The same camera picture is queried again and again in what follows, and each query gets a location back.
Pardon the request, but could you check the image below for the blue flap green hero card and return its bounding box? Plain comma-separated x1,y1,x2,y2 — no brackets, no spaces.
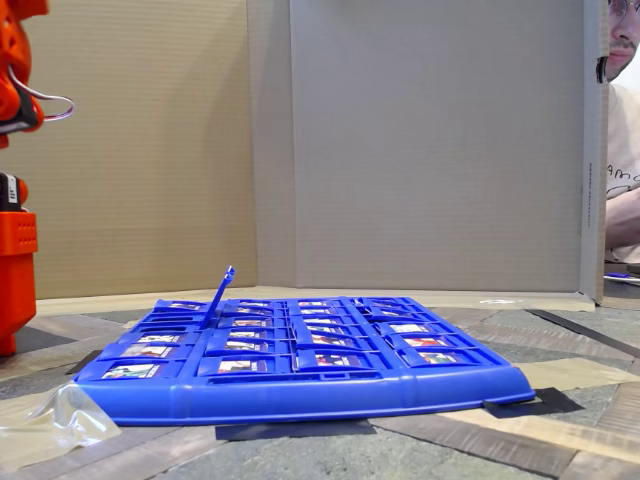
364,310,431,322

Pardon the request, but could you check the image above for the blue flap labelled Sir Stretch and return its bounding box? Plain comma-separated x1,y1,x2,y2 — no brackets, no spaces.
205,337,294,355

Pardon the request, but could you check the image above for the brown corrugated cardboard wall panel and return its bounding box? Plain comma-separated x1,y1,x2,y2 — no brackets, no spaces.
0,0,259,301

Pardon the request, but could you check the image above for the blue flap labelled Safeguard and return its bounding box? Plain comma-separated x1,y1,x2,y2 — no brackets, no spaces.
294,332,376,350

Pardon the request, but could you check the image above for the tan cardboard floor flap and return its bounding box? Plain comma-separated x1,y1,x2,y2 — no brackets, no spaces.
34,285,599,316

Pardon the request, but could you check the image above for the blue flap labelled Ultrasonic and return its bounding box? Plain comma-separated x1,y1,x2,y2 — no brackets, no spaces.
294,349,391,372

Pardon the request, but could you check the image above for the blue flap pale green card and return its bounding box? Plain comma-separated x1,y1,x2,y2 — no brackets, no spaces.
98,360,187,381

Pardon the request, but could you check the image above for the tan translucent tape patch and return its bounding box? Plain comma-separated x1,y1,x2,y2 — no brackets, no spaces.
514,356,639,397

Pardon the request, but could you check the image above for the blue flap labelled Thundershock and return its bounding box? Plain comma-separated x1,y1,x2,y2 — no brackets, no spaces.
292,323,364,335

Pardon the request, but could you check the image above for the person's bare forearm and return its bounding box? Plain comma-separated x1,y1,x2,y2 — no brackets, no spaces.
603,185,640,252

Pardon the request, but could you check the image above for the long black tape strip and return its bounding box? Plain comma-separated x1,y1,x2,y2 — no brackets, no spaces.
524,308,640,359

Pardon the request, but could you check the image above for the blue flap labelled Ice Light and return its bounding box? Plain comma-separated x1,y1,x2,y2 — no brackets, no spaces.
291,315,356,325

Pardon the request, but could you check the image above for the blue flap labelled Blasteroid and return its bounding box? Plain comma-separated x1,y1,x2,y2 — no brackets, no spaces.
130,332,199,345

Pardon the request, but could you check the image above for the blue flap labelled Mr Mist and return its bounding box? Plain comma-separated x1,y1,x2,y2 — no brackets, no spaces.
373,321,449,335

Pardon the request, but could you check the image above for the cream printed t-shirt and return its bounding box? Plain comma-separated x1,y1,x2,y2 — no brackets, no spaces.
604,82,640,265

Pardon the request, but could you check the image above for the blue flap labelled Atlanta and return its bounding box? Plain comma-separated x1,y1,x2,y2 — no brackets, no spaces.
214,327,291,341

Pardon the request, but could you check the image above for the blue flap labelled Shadow Ninja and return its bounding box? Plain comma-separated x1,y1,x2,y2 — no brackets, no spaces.
115,343,194,360

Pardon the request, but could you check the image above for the upright blue flip tile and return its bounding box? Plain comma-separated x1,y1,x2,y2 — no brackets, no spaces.
207,265,237,324

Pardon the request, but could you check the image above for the blue flap labelled Swapshot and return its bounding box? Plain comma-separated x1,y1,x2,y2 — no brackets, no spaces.
397,347,489,369

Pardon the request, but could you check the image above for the blue Guess Who game board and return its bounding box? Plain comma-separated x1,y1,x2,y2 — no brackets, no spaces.
73,295,536,427

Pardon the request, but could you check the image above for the blue flap labelled Zap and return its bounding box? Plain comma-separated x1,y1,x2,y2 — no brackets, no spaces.
223,307,287,317

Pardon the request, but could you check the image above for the blue flap labelled Rambler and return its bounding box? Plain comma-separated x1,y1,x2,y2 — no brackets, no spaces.
384,333,469,350

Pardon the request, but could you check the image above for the blue flap labelled Eric Eagle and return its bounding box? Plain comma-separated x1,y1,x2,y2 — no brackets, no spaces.
219,317,289,329

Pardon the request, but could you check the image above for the wide pale cardboard wall panel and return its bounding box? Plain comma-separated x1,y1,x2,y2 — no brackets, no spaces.
247,0,611,306

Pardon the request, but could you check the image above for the crumpled clear tape piece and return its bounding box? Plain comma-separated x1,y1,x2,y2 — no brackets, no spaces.
0,382,123,472

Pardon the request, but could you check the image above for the blue flap pale washed card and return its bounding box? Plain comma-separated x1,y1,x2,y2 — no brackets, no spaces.
197,355,294,377

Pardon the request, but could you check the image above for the white servo cable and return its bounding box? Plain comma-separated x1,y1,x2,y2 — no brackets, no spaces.
6,64,76,122

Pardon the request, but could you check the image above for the person's head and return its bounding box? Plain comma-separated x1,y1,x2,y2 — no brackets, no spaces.
606,0,640,84

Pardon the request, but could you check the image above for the blue flap labelled Beast Tamer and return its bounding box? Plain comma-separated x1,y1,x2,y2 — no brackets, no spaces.
224,299,286,309

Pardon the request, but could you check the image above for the black tape piece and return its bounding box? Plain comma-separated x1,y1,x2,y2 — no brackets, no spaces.
66,349,104,376
482,387,585,420

